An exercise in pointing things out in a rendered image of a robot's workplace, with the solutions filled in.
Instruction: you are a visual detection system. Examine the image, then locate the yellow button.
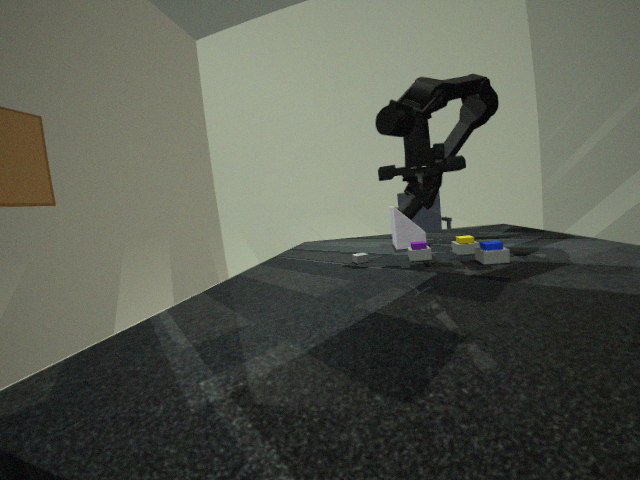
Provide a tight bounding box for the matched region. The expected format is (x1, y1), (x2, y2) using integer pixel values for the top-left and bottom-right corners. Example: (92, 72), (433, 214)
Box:
(452, 235), (480, 256)

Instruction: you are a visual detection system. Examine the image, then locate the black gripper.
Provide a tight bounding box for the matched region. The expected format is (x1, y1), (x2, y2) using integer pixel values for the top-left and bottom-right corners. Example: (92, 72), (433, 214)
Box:
(378, 134), (466, 207)

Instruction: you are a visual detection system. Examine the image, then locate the purple button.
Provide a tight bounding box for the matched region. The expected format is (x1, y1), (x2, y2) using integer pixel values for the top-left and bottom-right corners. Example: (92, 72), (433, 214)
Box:
(407, 241), (432, 261)

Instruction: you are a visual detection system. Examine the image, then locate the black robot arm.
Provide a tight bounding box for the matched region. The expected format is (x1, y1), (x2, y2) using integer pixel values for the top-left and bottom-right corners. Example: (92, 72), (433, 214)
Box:
(375, 74), (499, 222)

